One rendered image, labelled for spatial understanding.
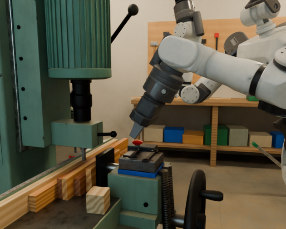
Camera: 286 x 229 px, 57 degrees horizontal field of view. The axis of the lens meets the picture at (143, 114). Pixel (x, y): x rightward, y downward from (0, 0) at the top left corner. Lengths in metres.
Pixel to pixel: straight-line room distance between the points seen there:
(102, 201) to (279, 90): 0.43
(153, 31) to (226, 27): 1.04
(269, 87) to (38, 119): 0.59
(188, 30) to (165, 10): 3.03
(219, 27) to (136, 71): 1.35
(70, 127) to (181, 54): 0.38
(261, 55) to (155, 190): 0.53
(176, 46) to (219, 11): 3.49
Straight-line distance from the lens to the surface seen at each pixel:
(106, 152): 0.75
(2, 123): 0.84
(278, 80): 0.56
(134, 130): 0.73
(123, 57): 4.20
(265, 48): 0.92
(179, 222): 0.78
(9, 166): 0.87
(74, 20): 0.72
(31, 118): 0.82
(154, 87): 0.66
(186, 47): 0.62
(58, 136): 0.82
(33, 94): 0.80
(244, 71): 0.58
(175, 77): 0.66
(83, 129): 0.76
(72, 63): 0.71
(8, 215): 0.65
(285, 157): 1.20
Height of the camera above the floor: 1.21
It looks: 9 degrees down
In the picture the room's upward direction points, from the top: straight up
